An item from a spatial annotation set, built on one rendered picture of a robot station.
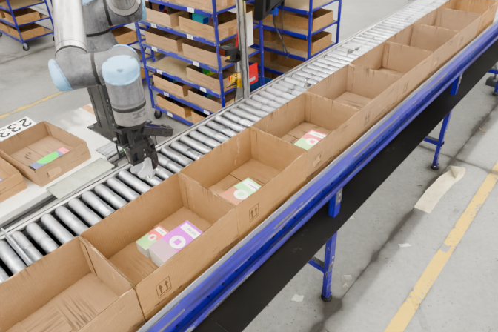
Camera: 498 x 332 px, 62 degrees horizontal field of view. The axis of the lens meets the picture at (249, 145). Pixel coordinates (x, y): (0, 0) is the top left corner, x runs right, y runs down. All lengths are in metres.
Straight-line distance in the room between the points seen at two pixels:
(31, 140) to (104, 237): 1.17
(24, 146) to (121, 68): 1.48
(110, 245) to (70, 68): 0.60
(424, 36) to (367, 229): 1.28
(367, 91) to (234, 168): 0.90
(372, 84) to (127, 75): 1.47
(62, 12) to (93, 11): 0.80
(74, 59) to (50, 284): 0.67
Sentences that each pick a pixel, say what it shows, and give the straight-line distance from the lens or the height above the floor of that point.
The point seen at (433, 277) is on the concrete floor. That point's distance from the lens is 2.63.
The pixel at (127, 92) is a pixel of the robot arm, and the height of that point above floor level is 1.49.
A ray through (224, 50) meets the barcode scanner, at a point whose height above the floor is 1.08.
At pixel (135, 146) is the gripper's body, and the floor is 1.33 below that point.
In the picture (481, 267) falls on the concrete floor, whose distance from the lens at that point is 2.78.
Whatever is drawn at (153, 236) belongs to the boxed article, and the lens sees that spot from 1.47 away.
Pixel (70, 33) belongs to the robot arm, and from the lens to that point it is 1.31.
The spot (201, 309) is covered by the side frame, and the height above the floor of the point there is 0.79.
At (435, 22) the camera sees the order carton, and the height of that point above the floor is 0.94.
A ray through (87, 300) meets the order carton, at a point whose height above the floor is 0.89.
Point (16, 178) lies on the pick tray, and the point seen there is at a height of 0.82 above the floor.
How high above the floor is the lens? 1.97
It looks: 35 degrees down
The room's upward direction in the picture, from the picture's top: 3 degrees counter-clockwise
